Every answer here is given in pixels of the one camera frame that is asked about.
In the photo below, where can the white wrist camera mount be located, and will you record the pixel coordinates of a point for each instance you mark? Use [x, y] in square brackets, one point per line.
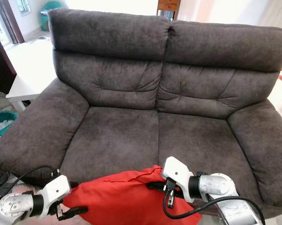
[56, 190]
[176, 171]

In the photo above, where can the dark grey two-seat sofa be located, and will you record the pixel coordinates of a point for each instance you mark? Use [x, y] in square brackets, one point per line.
[136, 126]

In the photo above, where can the teal plastic basket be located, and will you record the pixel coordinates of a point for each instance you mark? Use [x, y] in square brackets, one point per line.
[3, 117]

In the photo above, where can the red pillow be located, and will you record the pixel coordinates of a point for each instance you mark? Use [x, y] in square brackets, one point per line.
[113, 201]

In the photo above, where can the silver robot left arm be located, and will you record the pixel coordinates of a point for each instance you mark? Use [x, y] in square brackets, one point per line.
[14, 208]

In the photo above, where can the brown wood panel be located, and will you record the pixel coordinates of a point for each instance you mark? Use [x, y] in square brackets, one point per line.
[169, 7]

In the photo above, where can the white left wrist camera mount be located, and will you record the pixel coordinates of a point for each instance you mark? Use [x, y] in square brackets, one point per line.
[56, 190]

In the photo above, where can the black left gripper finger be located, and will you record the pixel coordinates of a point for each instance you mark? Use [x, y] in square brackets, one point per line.
[75, 212]

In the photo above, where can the teal plastic chair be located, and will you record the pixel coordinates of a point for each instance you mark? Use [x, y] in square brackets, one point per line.
[51, 14]

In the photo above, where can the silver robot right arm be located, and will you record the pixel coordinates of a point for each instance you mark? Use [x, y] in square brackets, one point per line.
[216, 185]

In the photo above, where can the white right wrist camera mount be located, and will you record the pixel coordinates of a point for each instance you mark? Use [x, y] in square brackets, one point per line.
[176, 171]

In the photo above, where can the dark brown wooden cabinet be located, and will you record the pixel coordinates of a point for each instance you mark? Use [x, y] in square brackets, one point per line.
[1, 65]

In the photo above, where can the dark brown door frame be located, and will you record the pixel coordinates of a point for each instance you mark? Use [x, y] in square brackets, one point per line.
[10, 21]

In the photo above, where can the white low table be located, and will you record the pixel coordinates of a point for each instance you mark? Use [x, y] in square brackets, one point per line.
[28, 89]

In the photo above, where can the window with white frame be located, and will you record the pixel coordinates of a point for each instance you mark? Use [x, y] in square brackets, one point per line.
[23, 5]

